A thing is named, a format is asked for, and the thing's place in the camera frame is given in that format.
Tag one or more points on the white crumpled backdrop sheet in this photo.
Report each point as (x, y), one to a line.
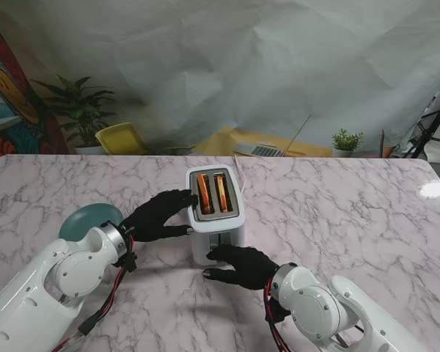
(242, 66)

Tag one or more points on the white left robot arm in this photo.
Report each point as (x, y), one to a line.
(47, 293)

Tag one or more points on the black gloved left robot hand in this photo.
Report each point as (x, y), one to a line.
(157, 216)

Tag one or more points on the yellow toast slice orange crust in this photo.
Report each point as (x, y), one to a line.
(204, 194)
(221, 192)

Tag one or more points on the colourful cartoon mural board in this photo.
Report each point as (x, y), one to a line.
(11, 95)

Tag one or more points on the small green potted plant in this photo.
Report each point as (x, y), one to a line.
(346, 143)

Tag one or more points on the silver open laptop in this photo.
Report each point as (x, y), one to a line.
(260, 149)

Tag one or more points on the large green potted plant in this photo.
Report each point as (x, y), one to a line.
(80, 106)

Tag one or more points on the yellow plastic chair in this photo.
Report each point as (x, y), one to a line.
(122, 139)

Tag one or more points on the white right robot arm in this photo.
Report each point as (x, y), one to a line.
(326, 311)

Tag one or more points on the teal round plate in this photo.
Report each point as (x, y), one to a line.
(88, 221)

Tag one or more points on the black tripod stand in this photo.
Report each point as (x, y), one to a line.
(434, 126)

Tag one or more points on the white two-slot toaster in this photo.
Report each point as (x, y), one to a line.
(220, 234)

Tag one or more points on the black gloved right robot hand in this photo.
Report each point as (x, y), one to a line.
(242, 267)

